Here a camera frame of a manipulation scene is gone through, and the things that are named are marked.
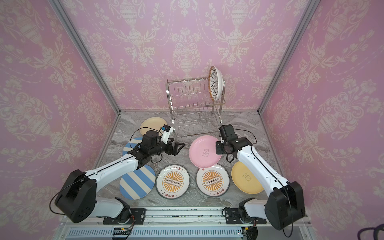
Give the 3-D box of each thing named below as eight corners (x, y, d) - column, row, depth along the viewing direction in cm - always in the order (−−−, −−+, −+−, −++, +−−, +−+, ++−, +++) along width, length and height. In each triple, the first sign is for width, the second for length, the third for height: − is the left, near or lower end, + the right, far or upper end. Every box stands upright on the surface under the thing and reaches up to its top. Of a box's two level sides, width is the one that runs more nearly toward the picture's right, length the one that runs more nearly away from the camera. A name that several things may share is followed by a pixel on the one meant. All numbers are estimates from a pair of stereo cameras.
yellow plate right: (248, 201, 80) (249, 200, 78) (224, 172, 91) (225, 170, 89) (263, 189, 84) (264, 187, 82) (239, 162, 95) (240, 160, 93)
